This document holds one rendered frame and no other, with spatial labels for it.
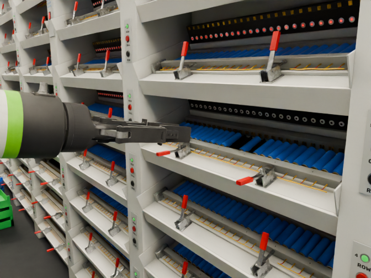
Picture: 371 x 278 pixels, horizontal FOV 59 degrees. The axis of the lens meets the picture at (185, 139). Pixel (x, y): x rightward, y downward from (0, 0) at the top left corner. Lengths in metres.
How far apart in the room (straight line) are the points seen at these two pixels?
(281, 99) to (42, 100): 0.39
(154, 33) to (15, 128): 0.63
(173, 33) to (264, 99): 0.49
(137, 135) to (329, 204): 0.34
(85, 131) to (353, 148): 0.39
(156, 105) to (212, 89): 0.32
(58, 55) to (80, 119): 1.13
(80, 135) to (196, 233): 0.49
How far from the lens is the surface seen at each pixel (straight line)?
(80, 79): 1.37
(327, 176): 0.62
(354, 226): 0.57
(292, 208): 0.63
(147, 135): 0.52
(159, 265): 1.13
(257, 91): 0.63
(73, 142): 0.49
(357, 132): 0.53
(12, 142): 0.46
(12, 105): 0.46
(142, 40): 0.97
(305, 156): 0.70
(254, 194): 0.68
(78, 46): 1.64
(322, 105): 0.57
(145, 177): 1.02
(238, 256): 0.80
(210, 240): 0.85
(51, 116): 0.47
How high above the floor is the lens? 1.13
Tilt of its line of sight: 12 degrees down
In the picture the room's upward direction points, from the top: straight up
